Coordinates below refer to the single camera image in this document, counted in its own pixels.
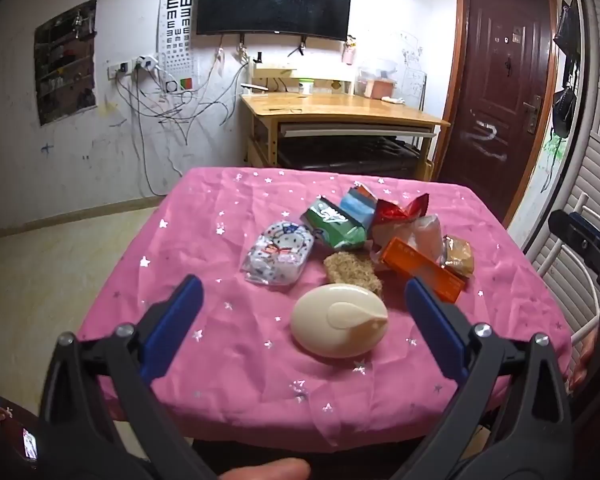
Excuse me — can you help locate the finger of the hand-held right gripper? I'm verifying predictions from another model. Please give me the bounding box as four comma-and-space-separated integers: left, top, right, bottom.
548, 210, 600, 271

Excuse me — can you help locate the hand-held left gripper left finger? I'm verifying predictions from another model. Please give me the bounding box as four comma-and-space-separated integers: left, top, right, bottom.
39, 274, 218, 480

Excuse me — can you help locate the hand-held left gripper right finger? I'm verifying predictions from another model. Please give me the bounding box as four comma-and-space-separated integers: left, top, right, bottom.
387, 276, 573, 480

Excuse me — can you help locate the orange cardboard box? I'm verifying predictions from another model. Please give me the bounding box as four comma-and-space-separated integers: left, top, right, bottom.
381, 236, 467, 303

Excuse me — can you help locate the brown snack packet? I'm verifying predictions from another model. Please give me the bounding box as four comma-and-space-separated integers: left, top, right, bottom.
440, 235, 476, 278

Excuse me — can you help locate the clear plastic bag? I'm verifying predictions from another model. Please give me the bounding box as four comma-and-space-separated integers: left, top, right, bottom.
370, 214, 446, 266

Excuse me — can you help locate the cream oval soap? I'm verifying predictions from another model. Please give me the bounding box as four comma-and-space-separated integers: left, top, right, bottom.
291, 282, 389, 359

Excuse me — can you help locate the red foil wrapper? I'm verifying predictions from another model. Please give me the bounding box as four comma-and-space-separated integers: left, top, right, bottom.
372, 194, 430, 231

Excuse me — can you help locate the cartoon print tissue pack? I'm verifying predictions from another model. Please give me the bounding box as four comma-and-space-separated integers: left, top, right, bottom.
243, 220, 315, 286

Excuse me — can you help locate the green snack packet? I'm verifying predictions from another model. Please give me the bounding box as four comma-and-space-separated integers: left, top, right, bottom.
300, 196, 368, 251

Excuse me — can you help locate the blue snack packet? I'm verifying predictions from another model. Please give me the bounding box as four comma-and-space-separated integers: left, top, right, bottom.
340, 183, 379, 228

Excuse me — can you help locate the person's right hand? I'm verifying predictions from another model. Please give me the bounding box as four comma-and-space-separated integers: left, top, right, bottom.
570, 332, 600, 393

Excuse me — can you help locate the person's left hand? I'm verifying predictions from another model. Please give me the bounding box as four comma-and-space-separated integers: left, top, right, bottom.
219, 459, 311, 480

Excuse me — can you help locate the white chair with red seat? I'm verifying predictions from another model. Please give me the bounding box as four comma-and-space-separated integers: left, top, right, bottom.
535, 195, 600, 341

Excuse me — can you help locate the pink star tablecloth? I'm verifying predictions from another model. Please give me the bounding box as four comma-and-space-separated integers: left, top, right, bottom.
76, 166, 573, 448

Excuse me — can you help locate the black hanging bag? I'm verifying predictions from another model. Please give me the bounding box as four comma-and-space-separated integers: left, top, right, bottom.
552, 0, 583, 61
551, 87, 578, 138

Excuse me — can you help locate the dark brown door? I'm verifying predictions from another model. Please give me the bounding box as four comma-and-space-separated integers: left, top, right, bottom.
437, 0, 563, 226

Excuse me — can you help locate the smartphone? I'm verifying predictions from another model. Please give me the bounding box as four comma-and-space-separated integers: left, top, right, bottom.
22, 427, 40, 461

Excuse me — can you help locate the wooden desk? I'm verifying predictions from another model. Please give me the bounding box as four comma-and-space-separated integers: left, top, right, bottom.
240, 92, 452, 181

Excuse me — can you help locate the clear plastic container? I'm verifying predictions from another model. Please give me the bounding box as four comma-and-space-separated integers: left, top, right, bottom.
356, 60, 398, 101

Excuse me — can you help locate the wooden desktop shelf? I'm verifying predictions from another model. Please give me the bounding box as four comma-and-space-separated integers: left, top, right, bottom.
250, 65, 356, 97

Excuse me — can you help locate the eye chart poster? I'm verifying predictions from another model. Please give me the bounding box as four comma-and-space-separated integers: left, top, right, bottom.
157, 0, 196, 93

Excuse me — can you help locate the metal door handle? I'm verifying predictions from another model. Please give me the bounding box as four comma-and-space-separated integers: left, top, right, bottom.
522, 95, 543, 136

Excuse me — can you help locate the bundle of hanging cables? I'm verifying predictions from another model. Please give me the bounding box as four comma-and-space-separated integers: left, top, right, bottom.
112, 67, 251, 196

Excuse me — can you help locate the dark wall niche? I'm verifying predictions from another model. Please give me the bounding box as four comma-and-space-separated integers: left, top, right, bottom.
34, 0, 98, 127

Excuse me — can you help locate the black wall television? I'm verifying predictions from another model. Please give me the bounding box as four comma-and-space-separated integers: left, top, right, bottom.
196, 0, 354, 41

